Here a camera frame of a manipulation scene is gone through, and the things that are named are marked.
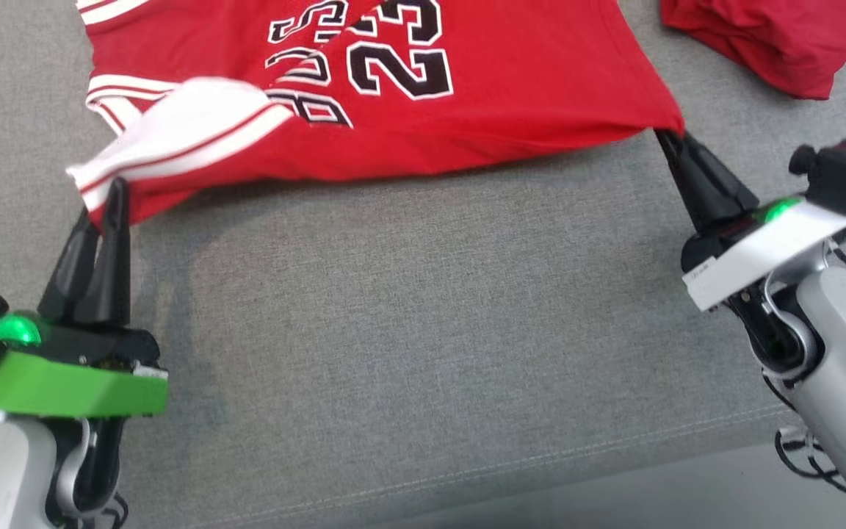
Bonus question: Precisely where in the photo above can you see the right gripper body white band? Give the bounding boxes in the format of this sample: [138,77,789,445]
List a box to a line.
[680,197,846,312]

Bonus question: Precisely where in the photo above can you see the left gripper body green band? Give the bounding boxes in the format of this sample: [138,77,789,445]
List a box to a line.
[0,316,169,420]

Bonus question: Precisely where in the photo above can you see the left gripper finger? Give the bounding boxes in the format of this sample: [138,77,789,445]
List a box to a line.
[40,213,101,324]
[74,179,131,328]

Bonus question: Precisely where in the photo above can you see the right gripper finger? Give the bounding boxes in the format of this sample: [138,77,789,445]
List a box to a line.
[656,131,717,236]
[676,132,759,221]

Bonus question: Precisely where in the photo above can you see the red shorts white stripes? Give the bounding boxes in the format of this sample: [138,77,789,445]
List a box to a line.
[659,0,846,101]

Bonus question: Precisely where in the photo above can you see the grey fabric sofa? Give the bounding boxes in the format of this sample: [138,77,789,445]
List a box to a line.
[0,0,846,529]

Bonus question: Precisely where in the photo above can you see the red basketball jersey number 23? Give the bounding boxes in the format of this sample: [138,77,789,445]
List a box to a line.
[66,0,687,226]

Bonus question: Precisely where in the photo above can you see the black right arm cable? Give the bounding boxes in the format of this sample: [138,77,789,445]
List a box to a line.
[761,250,846,494]

